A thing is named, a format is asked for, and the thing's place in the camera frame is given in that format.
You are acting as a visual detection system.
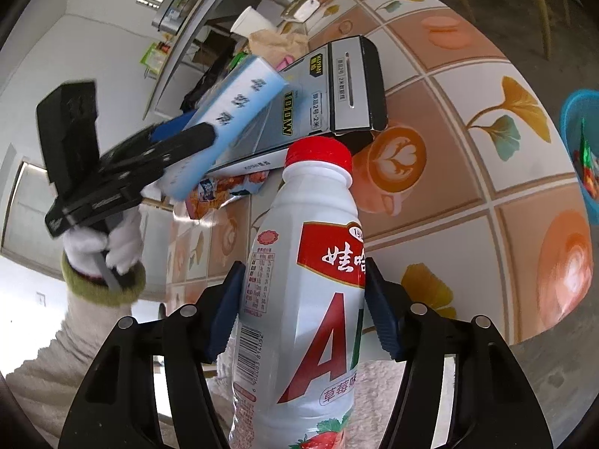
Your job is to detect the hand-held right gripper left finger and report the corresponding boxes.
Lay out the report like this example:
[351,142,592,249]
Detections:
[58,262,246,449]

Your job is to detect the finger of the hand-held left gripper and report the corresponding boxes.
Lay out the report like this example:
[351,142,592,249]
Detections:
[140,123,218,169]
[100,117,190,160]

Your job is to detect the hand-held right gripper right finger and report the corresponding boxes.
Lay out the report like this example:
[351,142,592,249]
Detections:
[365,257,546,449]

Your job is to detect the light blue carton box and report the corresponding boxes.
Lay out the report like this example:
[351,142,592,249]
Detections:
[159,55,290,199]

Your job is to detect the white drink bottle red cap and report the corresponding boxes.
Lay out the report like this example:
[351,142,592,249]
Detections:
[228,135,368,449]

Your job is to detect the red plastic wrapper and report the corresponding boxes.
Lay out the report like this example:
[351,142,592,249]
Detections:
[580,150,599,195]

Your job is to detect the green foil wrapper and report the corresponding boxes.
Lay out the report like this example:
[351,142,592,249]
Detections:
[579,119,595,164]

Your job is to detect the blue plastic basket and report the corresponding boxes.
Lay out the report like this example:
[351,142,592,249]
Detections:
[560,89,599,216]

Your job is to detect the person's left forearm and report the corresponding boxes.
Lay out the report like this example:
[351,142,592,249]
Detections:
[0,262,164,431]

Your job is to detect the person's left hand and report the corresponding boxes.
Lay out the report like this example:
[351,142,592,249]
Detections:
[62,206,143,277]

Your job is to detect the black cloth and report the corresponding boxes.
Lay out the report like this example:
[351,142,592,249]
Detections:
[180,63,221,113]

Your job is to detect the cartoon print snack packet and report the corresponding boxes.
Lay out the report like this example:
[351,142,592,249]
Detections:
[185,171,270,220]

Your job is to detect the green food packet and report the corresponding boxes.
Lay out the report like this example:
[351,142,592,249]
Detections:
[142,42,169,78]

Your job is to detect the brown cardboard box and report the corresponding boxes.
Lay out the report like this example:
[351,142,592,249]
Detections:
[192,33,235,66]

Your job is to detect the grey side table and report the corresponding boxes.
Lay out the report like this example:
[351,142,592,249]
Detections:
[143,0,319,117]

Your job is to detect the metal cooking pot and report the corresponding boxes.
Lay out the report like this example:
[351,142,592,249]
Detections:
[152,0,211,33]

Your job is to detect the white paper cup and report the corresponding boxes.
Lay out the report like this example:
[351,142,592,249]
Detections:
[231,7,277,38]

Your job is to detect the grey and black box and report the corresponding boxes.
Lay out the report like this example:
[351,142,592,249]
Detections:
[203,36,389,176]

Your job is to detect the small white pack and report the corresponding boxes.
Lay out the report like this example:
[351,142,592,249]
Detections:
[281,0,321,22]

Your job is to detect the patterned tablecloth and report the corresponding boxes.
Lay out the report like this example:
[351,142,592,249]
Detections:
[166,0,593,344]

